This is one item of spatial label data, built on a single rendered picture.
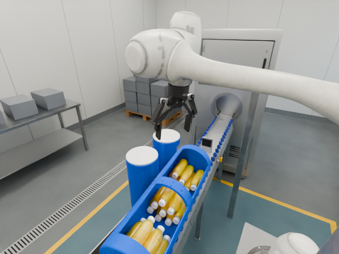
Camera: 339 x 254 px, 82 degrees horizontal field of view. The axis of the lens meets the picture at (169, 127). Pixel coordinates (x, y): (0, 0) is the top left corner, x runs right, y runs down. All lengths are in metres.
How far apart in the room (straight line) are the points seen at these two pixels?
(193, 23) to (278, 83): 0.27
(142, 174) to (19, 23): 3.19
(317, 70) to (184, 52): 5.09
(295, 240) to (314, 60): 4.79
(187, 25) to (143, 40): 0.19
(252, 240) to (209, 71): 0.94
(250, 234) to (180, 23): 1.04
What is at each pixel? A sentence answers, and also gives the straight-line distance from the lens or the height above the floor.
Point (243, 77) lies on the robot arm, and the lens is 0.49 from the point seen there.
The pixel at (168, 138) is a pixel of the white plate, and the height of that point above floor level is 1.04.
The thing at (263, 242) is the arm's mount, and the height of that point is 1.07.
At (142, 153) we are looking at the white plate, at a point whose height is 1.04.
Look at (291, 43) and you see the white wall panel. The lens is 5.40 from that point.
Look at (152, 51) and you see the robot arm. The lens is 0.45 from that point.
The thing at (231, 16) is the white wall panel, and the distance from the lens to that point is 5.60.
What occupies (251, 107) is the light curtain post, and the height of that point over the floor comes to 1.40.
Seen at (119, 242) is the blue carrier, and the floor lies 1.23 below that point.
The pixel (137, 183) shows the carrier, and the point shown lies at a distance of 1.76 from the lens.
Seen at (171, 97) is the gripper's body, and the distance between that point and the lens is 0.68.
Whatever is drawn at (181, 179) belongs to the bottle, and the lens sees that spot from 1.42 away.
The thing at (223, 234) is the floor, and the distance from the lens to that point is 2.51.
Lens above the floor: 2.03
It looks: 27 degrees down
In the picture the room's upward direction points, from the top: straight up
